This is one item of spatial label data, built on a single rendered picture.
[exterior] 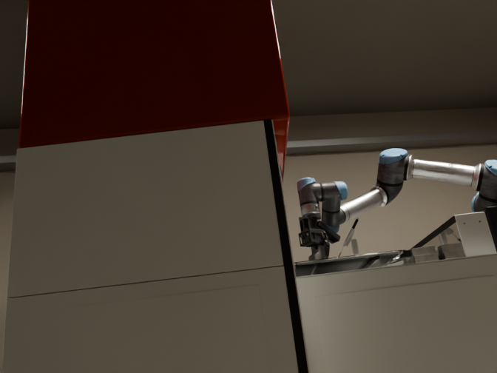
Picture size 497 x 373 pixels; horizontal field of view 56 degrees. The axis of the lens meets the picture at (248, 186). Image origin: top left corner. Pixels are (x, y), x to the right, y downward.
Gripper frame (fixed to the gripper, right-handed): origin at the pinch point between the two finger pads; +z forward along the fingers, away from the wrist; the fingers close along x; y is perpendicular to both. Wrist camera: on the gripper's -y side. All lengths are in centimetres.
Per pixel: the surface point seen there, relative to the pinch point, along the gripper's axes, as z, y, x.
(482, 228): 0, -15, 56
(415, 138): -142, -229, -101
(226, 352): 28, 65, 34
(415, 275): 12.8, 9.6, 46.7
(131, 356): 26, 83, 21
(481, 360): 37, 0, 54
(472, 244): 5, -11, 54
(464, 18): -179, -173, -1
